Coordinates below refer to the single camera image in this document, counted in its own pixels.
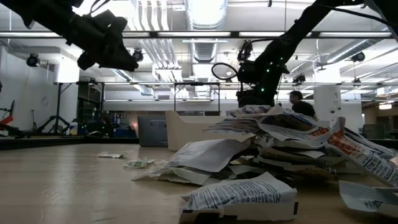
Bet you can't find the white packet dense text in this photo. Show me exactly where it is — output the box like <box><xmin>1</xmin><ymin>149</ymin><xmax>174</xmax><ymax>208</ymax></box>
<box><xmin>179</xmin><ymin>172</ymin><xmax>299</xmax><ymax>223</ymax></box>

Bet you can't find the dark shaded packet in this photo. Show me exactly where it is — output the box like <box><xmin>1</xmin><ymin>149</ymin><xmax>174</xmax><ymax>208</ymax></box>
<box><xmin>264</xmin><ymin>114</ymin><xmax>315</xmax><ymax>131</ymax></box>

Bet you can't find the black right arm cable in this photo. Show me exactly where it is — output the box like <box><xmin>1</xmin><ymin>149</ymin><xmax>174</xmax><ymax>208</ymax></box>
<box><xmin>211</xmin><ymin>62</ymin><xmax>239</xmax><ymax>81</ymax></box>

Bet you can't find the black aluminium table frame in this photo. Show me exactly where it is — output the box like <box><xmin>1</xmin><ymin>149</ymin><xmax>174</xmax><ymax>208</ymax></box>
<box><xmin>0</xmin><ymin>136</ymin><xmax>398</xmax><ymax>151</ymax></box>

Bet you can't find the packet blue red print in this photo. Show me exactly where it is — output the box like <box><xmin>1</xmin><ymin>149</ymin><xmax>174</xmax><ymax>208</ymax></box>
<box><xmin>226</xmin><ymin>105</ymin><xmax>274</xmax><ymax>118</ymax></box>

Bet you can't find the white square column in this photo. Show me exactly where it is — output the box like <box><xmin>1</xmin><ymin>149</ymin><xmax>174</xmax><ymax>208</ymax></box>
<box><xmin>313</xmin><ymin>85</ymin><xmax>342</xmax><ymax>121</ymax></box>

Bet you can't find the black rectangular rig frame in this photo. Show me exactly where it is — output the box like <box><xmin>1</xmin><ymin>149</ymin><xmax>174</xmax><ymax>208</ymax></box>
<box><xmin>173</xmin><ymin>82</ymin><xmax>221</xmax><ymax>113</ymax></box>

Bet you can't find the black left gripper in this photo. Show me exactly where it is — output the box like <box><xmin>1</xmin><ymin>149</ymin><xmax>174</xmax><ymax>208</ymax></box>
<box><xmin>67</xmin><ymin>9</ymin><xmax>139</xmax><ymax>72</ymax></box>

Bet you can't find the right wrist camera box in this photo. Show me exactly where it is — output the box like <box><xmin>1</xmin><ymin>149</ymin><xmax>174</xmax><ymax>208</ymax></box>
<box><xmin>238</xmin><ymin>60</ymin><xmax>259</xmax><ymax>85</ymax></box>

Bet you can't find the tall black rig frame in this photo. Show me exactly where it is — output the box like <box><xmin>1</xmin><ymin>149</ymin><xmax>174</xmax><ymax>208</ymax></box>
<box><xmin>53</xmin><ymin>81</ymin><xmax>106</xmax><ymax>134</ymax></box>

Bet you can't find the white packet fine text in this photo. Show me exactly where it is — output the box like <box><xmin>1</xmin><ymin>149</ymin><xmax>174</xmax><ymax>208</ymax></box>
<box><xmin>257</xmin><ymin>113</ymin><xmax>331</xmax><ymax>141</ymax></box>

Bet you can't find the dark translucent plastic bin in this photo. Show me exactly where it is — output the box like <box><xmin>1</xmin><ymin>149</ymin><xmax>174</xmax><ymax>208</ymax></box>
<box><xmin>137</xmin><ymin>115</ymin><xmax>169</xmax><ymax>147</ymax></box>

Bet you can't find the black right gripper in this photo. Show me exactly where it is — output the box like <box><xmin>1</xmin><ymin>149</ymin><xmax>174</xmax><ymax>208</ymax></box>
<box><xmin>238</xmin><ymin>62</ymin><xmax>290</xmax><ymax>108</ymax></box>

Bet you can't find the round ceiling air duct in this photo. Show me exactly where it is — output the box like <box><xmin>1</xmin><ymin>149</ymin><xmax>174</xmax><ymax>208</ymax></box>
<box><xmin>185</xmin><ymin>0</ymin><xmax>229</xmax><ymax>30</ymax></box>

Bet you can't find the small plain white packet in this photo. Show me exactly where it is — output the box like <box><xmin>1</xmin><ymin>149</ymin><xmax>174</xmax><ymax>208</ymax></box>
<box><xmin>96</xmin><ymin>151</ymin><xmax>125</xmax><ymax>159</ymax></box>

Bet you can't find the white packet small logo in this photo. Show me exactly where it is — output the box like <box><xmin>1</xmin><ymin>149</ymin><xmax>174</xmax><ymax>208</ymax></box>
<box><xmin>338</xmin><ymin>179</ymin><xmax>398</xmax><ymax>218</ymax></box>

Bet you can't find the person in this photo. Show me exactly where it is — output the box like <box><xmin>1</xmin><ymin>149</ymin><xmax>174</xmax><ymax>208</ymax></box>
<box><xmin>288</xmin><ymin>90</ymin><xmax>318</xmax><ymax>121</ymax></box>

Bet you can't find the packet dark blue print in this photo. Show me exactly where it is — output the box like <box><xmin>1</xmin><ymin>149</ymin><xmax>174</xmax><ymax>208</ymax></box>
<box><xmin>343</xmin><ymin>126</ymin><xmax>397</xmax><ymax>160</ymax></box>

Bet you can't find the white plastic bin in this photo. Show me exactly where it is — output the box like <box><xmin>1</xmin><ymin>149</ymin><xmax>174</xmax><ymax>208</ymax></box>
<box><xmin>165</xmin><ymin>110</ymin><xmax>259</xmax><ymax>152</ymax></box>

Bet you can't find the green-print packet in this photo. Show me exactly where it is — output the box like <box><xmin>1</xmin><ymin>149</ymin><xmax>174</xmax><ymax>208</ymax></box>
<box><xmin>123</xmin><ymin>157</ymin><xmax>155</xmax><ymax>170</ymax></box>

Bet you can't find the black background machine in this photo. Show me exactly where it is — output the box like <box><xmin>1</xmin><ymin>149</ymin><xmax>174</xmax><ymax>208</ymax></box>
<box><xmin>77</xmin><ymin>119</ymin><xmax>114</xmax><ymax>138</ymax></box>

